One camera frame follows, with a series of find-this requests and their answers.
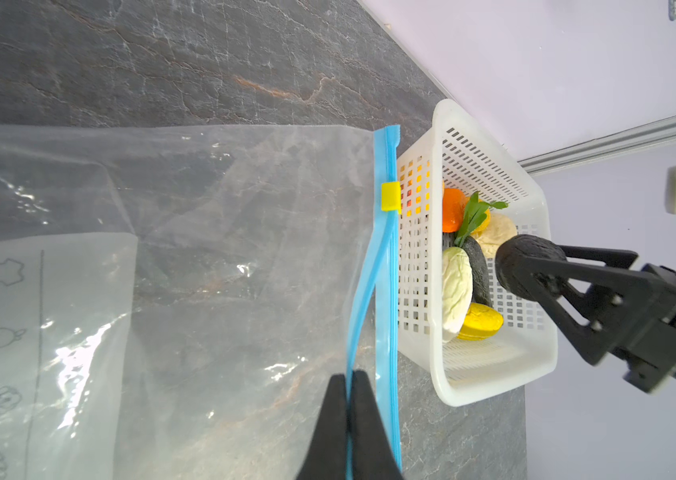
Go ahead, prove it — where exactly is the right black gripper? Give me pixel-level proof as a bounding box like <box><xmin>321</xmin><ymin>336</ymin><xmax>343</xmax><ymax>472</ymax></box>
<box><xmin>531</xmin><ymin>245</ymin><xmax>676</xmax><ymax>393</ymax></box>

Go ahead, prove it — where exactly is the white plastic perforated basket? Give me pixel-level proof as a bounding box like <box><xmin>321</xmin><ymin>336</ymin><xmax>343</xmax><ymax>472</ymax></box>
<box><xmin>398</xmin><ymin>99</ymin><xmax>558</xmax><ymax>406</ymax></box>

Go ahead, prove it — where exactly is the yellow toy banana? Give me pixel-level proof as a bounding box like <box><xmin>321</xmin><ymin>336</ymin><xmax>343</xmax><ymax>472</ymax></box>
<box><xmin>458</xmin><ymin>303</ymin><xmax>504</xmax><ymax>341</ymax></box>

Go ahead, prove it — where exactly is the white toy radish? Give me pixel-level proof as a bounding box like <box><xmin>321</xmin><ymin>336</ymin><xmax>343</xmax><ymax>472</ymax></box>
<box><xmin>442</xmin><ymin>247</ymin><xmax>474</xmax><ymax>343</ymax></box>

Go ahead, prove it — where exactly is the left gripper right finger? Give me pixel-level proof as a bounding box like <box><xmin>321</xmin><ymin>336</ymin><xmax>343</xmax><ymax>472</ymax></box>
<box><xmin>349</xmin><ymin>370</ymin><xmax>403</xmax><ymax>480</ymax></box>

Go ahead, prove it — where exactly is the black toy avocado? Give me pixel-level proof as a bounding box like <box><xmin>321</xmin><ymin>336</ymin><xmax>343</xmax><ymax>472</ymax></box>
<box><xmin>495</xmin><ymin>234</ymin><xmax>567</xmax><ymax>301</ymax></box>

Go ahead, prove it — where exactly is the orange toy carrot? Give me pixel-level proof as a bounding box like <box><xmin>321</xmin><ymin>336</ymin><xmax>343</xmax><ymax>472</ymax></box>
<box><xmin>442</xmin><ymin>188</ymin><xmax>469</xmax><ymax>233</ymax></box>

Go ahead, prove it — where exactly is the green leafy toy vegetable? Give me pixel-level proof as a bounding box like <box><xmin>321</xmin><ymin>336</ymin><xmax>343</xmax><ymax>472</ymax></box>
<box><xmin>454</xmin><ymin>191</ymin><xmax>509</xmax><ymax>248</ymax></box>

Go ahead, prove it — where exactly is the beige round toy bun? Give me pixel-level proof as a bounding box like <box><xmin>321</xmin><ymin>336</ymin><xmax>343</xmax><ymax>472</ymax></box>
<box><xmin>473</xmin><ymin>213</ymin><xmax>518</xmax><ymax>259</ymax></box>

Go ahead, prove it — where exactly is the clear zip top bag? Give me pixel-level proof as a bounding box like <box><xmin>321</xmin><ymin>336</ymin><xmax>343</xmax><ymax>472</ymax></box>
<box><xmin>0</xmin><ymin>125</ymin><xmax>402</xmax><ymax>479</ymax></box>

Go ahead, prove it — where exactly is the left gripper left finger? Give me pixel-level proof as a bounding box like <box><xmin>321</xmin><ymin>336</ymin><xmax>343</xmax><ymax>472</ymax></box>
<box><xmin>296</xmin><ymin>374</ymin><xmax>348</xmax><ymax>480</ymax></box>

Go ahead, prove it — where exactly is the dark green toy cucumber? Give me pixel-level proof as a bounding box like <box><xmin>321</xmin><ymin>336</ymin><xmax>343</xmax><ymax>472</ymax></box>
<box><xmin>461</xmin><ymin>237</ymin><xmax>493</xmax><ymax>307</ymax></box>

